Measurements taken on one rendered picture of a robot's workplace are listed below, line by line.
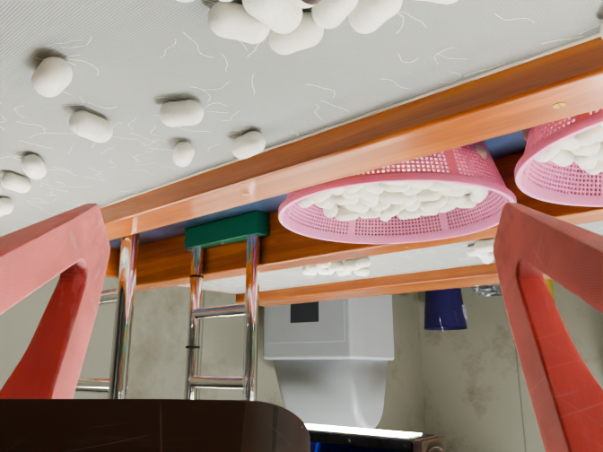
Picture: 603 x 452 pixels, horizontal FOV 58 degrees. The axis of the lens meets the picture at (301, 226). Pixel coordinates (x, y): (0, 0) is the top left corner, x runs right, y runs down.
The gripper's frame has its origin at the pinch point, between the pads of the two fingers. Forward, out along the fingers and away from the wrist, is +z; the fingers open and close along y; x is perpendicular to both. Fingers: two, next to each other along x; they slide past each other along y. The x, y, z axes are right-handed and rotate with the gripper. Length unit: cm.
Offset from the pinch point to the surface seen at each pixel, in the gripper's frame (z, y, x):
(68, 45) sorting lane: 24.8, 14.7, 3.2
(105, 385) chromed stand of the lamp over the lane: 36, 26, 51
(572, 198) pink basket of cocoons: 38, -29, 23
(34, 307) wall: 147, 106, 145
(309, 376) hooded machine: 184, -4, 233
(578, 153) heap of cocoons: 35.1, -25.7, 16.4
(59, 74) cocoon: 24.2, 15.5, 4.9
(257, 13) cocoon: 19.3, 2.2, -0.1
